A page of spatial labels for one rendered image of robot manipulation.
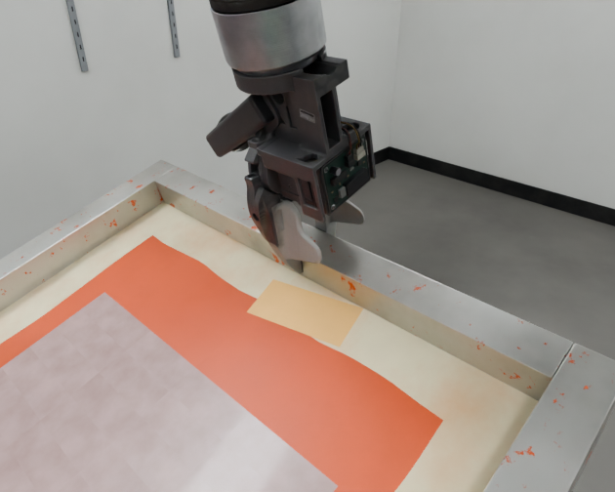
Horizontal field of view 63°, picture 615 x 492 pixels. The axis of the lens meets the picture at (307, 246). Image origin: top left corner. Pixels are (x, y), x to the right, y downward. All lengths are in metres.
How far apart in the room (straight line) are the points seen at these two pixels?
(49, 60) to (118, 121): 0.40
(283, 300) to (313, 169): 0.17
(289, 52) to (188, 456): 0.31
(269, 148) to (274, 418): 0.22
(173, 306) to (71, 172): 2.09
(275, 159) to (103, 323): 0.27
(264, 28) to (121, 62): 2.29
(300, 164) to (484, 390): 0.22
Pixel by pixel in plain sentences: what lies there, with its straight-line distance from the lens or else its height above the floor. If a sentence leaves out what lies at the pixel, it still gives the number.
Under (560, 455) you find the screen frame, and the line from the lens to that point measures 0.37.
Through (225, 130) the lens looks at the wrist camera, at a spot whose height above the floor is 1.38.
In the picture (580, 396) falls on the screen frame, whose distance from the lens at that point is 0.39.
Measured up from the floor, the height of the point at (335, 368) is 1.21.
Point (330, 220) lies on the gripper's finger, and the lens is 0.51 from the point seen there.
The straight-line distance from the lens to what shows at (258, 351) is 0.46.
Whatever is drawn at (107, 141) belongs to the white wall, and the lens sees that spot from 2.64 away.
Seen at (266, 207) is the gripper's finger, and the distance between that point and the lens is 0.43.
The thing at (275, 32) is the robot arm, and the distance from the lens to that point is 0.35.
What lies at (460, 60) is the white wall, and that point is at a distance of 3.92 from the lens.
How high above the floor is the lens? 1.51
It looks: 30 degrees down
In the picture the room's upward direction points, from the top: straight up
